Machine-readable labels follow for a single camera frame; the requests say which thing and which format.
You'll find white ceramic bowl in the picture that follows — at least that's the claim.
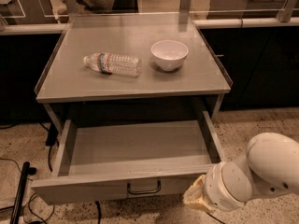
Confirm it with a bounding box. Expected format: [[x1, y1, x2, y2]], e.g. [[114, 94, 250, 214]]
[[150, 40, 189, 72]]

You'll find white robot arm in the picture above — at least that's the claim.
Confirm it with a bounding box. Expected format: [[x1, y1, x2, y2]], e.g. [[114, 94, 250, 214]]
[[183, 133, 299, 213]]

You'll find black metal drawer handle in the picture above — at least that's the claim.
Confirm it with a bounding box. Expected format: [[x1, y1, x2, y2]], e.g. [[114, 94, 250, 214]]
[[127, 180, 162, 196]]

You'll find clear plastic water bottle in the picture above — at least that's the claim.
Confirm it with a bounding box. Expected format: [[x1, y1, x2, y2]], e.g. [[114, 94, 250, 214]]
[[83, 52, 142, 77]]

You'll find black pole on floor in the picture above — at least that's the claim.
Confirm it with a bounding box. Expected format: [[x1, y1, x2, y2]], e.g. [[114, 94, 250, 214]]
[[9, 161, 36, 224]]

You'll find white counter ledge rail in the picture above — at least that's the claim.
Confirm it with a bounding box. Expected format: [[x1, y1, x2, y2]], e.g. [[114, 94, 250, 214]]
[[0, 17, 299, 36]]

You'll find black floor cable right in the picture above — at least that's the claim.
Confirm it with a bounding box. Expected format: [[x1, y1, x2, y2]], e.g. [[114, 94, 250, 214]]
[[205, 211, 226, 224]]

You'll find grey top drawer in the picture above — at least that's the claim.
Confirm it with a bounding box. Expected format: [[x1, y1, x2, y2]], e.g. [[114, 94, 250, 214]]
[[32, 111, 225, 204]]

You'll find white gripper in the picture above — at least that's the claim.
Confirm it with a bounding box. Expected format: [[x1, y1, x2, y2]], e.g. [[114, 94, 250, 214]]
[[183, 161, 253, 213]]

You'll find grey cabinet with glass top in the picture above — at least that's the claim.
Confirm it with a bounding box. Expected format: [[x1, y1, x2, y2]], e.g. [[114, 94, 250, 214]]
[[34, 12, 234, 135]]

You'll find black floor cables left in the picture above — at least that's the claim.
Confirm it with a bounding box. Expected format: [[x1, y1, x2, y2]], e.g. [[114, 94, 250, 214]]
[[0, 121, 60, 224]]

